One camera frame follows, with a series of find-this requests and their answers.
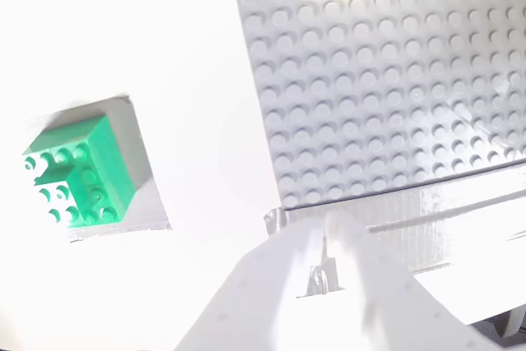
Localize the grey studded lego baseplate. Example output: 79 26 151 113
228 0 526 210

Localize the grey duct tape patch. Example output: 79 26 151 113
24 95 173 243

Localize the green lego cube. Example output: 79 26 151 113
21 114 139 229

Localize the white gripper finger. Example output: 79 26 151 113
172 215 330 351
325 210 510 351

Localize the grey duct tape strip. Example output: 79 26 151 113
262 165 526 276

